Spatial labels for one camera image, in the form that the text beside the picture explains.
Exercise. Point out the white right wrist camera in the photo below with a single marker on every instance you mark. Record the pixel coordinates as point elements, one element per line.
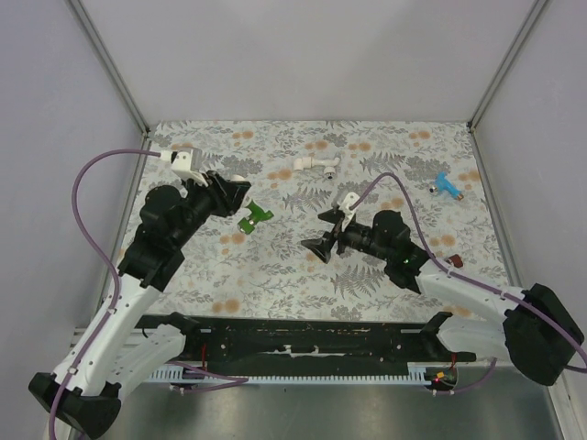
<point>348,207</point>

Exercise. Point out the aluminium right corner post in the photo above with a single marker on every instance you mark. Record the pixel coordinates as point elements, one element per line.
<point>514,50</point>

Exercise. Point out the aluminium corner post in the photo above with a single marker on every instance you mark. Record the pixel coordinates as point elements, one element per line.
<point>108,63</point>
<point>514,50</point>

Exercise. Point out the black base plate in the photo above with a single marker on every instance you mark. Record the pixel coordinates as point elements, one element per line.
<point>263,346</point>

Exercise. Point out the green faucet chrome knob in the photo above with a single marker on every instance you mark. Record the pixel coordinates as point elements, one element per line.
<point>247,224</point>

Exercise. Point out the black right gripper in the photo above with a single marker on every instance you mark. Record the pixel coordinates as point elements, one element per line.
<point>322,246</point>

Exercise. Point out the white faucet with elbow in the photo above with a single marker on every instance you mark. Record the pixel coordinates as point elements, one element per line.
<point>329,166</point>

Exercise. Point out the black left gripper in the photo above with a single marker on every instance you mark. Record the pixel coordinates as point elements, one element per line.
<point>227,195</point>

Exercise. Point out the white slotted cable duct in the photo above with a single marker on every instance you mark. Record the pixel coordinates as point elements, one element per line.
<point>177,375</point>

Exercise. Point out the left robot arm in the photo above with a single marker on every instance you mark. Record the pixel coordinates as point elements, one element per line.
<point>86,390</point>

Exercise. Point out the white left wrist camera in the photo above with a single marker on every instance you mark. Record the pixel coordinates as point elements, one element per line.
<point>186,164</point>

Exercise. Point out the brown faucet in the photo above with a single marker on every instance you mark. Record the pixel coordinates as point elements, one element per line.
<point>456,261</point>

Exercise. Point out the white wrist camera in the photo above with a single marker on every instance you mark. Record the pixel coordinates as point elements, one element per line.
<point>348,207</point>
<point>186,164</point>

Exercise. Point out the aluminium left corner post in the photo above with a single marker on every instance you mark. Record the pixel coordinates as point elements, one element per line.
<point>108,63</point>

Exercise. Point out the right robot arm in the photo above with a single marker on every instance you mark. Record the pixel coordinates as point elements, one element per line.
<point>530,328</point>

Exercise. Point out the floral patterned table mat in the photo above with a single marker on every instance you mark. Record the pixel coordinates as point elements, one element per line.
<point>269,274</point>

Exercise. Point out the blue faucet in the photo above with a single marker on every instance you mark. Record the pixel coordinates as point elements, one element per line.
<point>441,184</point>

